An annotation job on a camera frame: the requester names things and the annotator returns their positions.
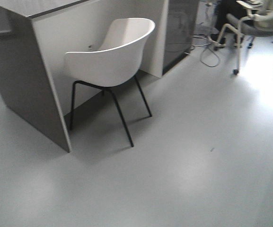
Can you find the white rolling office chair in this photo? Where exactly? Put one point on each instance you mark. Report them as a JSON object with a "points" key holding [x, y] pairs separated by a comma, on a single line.
{"points": [[257, 23]]}

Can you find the grey kitchen island cabinet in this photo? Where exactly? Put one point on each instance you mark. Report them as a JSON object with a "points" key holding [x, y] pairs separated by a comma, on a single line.
{"points": [[48, 45]]}

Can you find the white shell chair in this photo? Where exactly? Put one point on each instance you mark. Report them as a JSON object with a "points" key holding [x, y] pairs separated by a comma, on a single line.
{"points": [[116, 61]]}

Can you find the seated person in white shirt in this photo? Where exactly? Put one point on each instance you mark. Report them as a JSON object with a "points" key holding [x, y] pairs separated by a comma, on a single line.
{"points": [[223, 8]]}

